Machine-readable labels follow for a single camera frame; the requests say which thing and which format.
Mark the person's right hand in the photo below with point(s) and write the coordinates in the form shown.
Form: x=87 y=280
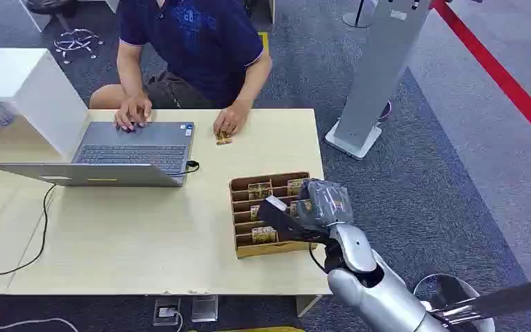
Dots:
x=132 y=112

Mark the person's left hand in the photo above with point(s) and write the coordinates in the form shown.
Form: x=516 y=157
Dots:
x=230 y=120

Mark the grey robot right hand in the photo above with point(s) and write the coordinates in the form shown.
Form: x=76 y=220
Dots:
x=327 y=201

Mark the small printed card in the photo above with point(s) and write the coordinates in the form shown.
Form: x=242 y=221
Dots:
x=224 y=139

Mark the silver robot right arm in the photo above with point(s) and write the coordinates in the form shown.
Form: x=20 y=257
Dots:
x=375 y=293

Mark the grey laptop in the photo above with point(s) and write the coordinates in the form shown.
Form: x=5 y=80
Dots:
x=132 y=153

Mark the person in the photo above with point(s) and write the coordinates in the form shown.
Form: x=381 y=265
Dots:
x=201 y=41

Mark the yellow floor tape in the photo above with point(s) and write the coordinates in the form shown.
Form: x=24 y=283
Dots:
x=264 y=42

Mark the wooden card box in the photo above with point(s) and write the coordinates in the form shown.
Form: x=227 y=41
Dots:
x=247 y=249

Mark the black office chair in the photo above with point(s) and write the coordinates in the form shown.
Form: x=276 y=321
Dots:
x=71 y=36

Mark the white cabinet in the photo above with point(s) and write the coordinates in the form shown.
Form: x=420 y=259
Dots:
x=32 y=91

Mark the white desk leg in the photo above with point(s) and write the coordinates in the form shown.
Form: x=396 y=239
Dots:
x=306 y=304

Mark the grey floor stand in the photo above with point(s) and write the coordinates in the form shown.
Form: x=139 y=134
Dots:
x=380 y=68

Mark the round stanchion base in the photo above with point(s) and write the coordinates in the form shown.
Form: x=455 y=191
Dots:
x=357 y=19

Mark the metal floor plate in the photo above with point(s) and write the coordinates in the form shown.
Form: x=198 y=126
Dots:
x=204 y=308

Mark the floor socket box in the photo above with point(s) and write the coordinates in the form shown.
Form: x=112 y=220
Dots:
x=166 y=312

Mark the grey metal bar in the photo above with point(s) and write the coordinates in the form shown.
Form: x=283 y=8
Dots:
x=508 y=298

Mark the red barrier belt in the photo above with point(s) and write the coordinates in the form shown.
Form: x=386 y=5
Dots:
x=499 y=75

